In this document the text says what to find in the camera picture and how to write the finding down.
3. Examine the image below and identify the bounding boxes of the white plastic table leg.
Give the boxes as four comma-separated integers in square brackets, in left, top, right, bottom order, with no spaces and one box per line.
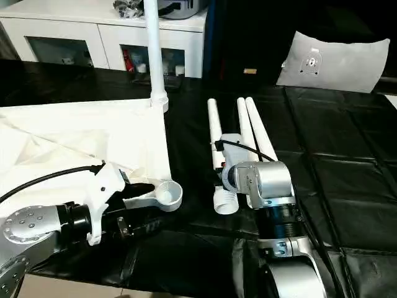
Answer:
[244,96,280,163]
[236,96,265,210]
[143,0,171,113]
[207,98,240,215]

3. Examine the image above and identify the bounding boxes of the white plastic table top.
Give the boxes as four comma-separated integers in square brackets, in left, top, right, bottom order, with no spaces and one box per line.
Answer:
[0,96,184,220]

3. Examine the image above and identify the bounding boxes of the black work mat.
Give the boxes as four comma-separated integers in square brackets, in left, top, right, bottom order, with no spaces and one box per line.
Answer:
[0,58,397,298]

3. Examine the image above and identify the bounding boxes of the red bottle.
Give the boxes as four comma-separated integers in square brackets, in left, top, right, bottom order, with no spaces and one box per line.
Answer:
[123,49,133,73]

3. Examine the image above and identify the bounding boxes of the black sofa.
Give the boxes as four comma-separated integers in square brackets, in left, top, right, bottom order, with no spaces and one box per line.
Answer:
[203,0,397,91]

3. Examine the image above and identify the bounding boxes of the grey printed cushion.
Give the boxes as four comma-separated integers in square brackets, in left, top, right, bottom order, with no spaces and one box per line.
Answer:
[275,30,391,94]

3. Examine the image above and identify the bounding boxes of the white cabinet with glass doors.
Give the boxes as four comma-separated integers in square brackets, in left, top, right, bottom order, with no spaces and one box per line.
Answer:
[0,0,209,79]

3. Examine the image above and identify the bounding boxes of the metal parts clutter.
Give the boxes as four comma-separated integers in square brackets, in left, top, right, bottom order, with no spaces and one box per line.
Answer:
[112,0,146,19]

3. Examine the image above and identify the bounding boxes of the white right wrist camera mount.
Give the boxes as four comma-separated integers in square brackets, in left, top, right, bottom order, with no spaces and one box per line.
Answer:
[216,132,261,189]

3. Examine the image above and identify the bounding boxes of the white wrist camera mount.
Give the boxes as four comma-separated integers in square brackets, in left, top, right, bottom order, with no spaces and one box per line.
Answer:
[83,162,127,246]
[216,132,261,189]

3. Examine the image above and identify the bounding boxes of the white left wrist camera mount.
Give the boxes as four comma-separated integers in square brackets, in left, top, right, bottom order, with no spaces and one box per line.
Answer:
[83,162,127,246]

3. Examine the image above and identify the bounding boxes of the grey helmet with black strap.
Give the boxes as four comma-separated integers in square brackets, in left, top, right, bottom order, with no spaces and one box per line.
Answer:
[157,0,209,20]

